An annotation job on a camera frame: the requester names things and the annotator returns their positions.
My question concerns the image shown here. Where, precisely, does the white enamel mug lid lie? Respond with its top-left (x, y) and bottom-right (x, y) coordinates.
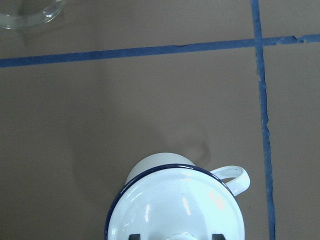
top-left (104, 165), bottom-right (245, 240)

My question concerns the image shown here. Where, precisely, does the white enamel mug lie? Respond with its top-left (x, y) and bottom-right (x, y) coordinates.
top-left (125, 152), bottom-right (251, 196)

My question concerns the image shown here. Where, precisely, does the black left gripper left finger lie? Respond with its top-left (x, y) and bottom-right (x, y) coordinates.
top-left (128, 233), bottom-right (141, 240)

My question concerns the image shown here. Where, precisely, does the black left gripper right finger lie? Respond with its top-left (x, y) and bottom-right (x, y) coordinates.
top-left (211, 233), bottom-right (225, 240)

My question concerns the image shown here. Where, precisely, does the clear glass funnel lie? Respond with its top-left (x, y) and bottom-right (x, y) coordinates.
top-left (0, 0), bottom-right (67, 30)

